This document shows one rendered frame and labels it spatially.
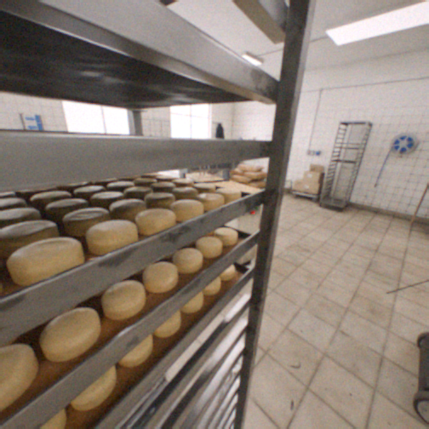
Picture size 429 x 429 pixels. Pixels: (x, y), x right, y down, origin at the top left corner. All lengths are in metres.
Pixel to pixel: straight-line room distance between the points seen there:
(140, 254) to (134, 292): 0.09
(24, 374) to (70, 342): 0.03
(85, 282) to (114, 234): 0.06
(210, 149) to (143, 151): 0.09
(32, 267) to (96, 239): 0.05
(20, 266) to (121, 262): 0.07
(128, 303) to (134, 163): 0.17
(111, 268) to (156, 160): 0.10
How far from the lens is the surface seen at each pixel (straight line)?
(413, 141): 5.44
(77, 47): 0.23
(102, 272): 0.19
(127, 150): 0.17
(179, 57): 0.22
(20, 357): 0.28
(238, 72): 0.29
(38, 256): 0.22
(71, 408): 0.36
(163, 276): 0.30
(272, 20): 0.38
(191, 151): 0.22
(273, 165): 0.39
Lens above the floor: 1.43
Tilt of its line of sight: 22 degrees down
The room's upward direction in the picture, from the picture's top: 2 degrees clockwise
